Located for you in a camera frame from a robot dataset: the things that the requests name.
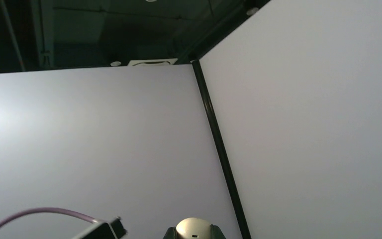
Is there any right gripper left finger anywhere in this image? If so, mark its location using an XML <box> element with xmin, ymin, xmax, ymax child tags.
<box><xmin>163</xmin><ymin>227</ymin><xmax>178</xmax><ymax>239</ymax></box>

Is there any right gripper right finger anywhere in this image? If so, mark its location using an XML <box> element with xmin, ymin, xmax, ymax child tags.
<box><xmin>210</xmin><ymin>225</ymin><xmax>226</xmax><ymax>239</ymax></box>

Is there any pink earbud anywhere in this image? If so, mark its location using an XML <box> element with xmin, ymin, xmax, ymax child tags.
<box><xmin>176</xmin><ymin>218</ymin><xmax>211</xmax><ymax>239</ymax></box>

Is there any left black frame post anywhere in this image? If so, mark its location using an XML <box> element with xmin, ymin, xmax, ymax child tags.
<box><xmin>191</xmin><ymin>59</ymin><xmax>252</xmax><ymax>239</ymax></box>

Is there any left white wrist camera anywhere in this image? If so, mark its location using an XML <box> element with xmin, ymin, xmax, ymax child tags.
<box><xmin>72</xmin><ymin>217</ymin><xmax>127</xmax><ymax>239</ymax></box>

